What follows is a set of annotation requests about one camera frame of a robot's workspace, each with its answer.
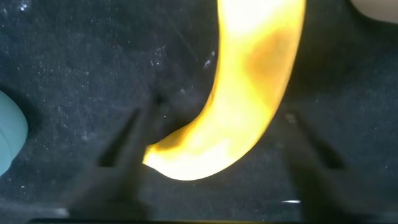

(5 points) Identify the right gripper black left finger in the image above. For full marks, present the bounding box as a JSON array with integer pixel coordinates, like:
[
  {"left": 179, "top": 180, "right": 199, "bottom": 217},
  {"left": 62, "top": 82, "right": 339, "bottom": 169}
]
[{"left": 67, "top": 93, "right": 170, "bottom": 218}]

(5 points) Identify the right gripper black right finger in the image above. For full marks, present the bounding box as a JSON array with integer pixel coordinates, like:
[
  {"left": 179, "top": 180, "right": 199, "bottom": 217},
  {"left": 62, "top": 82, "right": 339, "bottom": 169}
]
[{"left": 279, "top": 110, "right": 374, "bottom": 223}]

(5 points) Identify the yellow banana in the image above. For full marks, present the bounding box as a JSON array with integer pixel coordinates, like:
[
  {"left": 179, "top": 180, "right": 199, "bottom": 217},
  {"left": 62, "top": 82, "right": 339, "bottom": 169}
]
[{"left": 142, "top": 0, "right": 307, "bottom": 181}]

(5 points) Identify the small beige cup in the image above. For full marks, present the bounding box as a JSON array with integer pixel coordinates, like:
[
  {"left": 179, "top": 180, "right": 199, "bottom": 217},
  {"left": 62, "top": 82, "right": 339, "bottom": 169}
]
[{"left": 349, "top": 0, "right": 398, "bottom": 25}]

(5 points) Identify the teal plastic mug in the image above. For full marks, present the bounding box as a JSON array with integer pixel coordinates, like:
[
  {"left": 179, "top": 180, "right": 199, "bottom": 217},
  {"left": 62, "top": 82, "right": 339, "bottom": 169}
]
[{"left": 0, "top": 90, "right": 29, "bottom": 177}]

